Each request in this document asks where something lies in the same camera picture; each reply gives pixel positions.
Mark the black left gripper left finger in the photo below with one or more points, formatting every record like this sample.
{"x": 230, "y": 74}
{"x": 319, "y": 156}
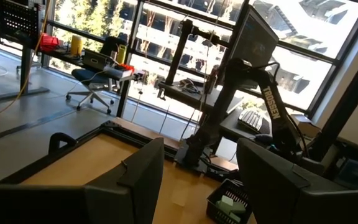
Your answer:
{"x": 73, "y": 202}

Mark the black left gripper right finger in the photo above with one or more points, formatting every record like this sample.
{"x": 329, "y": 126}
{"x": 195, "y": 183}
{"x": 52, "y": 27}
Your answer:
{"x": 306, "y": 199}

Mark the light green block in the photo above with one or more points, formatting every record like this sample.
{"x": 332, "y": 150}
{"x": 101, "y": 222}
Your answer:
{"x": 227, "y": 200}
{"x": 222, "y": 209}
{"x": 237, "y": 207}

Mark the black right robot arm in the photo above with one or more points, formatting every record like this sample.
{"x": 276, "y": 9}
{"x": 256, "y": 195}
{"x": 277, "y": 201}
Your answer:
{"x": 270, "y": 102}

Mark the black computer case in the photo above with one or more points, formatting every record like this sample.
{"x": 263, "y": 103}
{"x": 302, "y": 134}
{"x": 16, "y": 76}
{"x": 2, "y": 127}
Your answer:
{"x": 356, "y": 169}

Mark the black computer mouse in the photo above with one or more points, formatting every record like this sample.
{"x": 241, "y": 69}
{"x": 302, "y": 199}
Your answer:
{"x": 263, "y": 138}

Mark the cardboard box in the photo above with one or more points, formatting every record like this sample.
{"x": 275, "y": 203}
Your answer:
{"x": 306, "y": 123}

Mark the black plastic basket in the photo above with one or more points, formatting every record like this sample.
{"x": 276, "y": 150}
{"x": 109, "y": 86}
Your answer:
{"x": 217, "y": 199}

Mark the computer keyboard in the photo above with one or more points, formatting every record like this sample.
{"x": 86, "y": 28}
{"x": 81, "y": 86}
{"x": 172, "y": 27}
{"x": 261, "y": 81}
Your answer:
{"x": 250, "y": 120}

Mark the black keyboard desk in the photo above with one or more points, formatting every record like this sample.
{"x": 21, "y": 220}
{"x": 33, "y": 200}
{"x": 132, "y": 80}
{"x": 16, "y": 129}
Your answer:
{"x": 232, "y": 127}

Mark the office chair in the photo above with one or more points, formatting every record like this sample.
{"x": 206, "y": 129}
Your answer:
{"x": 89, "y": 84}

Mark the box with red top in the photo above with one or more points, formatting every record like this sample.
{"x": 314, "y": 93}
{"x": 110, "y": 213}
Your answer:
{"x": 120, "y": 71}

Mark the black pegboard stand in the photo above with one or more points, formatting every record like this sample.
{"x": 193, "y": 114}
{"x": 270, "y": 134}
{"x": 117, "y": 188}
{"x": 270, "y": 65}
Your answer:
{"x": 25, "y": 68}

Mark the yellow green bottle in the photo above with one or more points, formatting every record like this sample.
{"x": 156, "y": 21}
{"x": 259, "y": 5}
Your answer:
{"x": 121, "y": 54}

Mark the yellow cylinder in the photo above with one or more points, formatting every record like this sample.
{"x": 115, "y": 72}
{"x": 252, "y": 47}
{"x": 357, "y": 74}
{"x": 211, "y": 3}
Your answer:
{"x": 76, "y": 45}

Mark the black bag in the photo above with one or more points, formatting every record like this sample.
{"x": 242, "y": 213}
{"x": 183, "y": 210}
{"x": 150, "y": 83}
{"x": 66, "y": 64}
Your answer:
{"x": 112, "y": 46}

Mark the black computer monitor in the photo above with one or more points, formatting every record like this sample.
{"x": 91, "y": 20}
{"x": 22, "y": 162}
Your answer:
{"x": 253, "y": 40}

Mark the black pegboard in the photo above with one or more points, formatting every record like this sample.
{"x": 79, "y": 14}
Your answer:
{"x": 19, "y": 17}

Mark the black table edge frame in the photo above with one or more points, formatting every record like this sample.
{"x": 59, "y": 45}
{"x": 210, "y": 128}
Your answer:
{"x": 73, "y": 146}

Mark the black diagonal frame strut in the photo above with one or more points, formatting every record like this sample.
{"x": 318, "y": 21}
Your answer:
{"x": 350, "y": 99}

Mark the black window frame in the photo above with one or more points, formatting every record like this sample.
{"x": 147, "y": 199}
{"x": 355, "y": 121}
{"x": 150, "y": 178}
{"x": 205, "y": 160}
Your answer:
{"x": 337, "y": 62}

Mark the black vertical post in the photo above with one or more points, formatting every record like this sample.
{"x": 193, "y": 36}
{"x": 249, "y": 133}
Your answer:
{"x": 180, "y": 49}

